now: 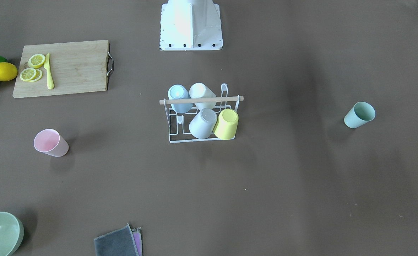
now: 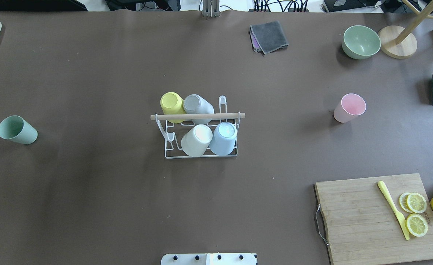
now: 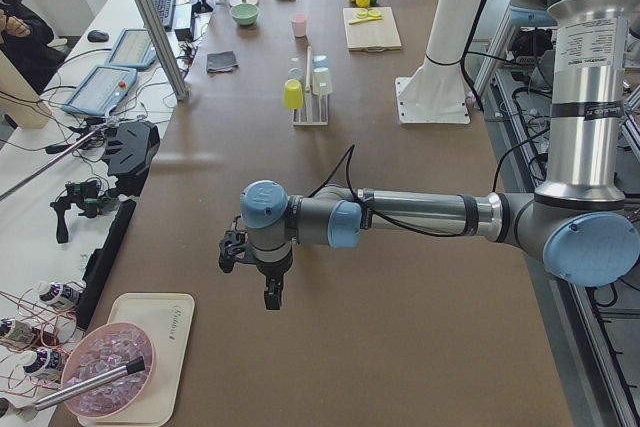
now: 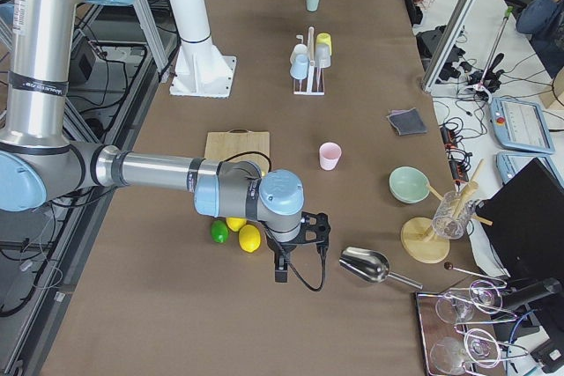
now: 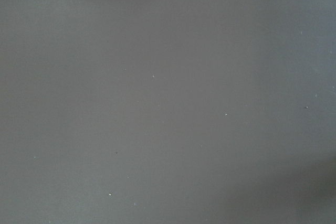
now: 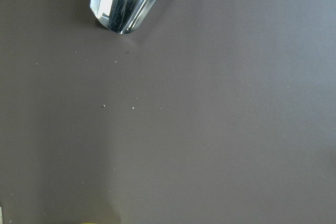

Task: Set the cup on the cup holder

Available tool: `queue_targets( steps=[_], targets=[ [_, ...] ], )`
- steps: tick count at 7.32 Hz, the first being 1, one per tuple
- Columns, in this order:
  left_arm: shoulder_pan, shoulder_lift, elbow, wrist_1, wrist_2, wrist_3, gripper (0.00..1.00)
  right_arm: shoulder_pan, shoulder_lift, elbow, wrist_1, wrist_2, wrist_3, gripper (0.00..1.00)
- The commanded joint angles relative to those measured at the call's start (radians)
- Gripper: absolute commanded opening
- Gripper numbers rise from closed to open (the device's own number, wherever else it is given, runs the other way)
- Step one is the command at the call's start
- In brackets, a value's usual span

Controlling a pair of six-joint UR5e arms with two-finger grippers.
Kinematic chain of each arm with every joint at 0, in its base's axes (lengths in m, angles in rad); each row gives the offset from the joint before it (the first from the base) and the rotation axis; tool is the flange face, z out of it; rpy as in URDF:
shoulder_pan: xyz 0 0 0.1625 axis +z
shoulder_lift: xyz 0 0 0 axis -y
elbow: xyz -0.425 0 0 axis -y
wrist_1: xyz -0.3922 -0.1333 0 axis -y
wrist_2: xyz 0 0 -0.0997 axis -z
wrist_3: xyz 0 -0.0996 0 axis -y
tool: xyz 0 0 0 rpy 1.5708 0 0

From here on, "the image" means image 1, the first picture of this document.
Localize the mint green cup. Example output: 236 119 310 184
344 102 376 129

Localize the pink cup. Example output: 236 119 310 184
33 129 69 157

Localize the grey cup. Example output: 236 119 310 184
189 108 217 139

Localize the yellow cup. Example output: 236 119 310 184
213 108 239 140

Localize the white cup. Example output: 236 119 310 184
189 82 217 110

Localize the light blue cup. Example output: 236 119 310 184
168 84 193 113

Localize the pink cloth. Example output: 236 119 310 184
131 227 143 256

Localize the grey cloth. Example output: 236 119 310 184
94 224 138 256

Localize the yellow plastic knife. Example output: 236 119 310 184
43 53 54 90

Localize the lemon slice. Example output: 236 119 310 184
27 54 45 69
28 69 43 82
19 68 37 81

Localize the lemon slice top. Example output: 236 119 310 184
27 54 45 69

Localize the yellow lemon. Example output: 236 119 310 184
0 62 18 81

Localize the mint green bowl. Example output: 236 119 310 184
0 211 24 256

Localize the white wire cup rack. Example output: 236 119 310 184
159 83 244 144

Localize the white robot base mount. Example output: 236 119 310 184
159 0 223 51

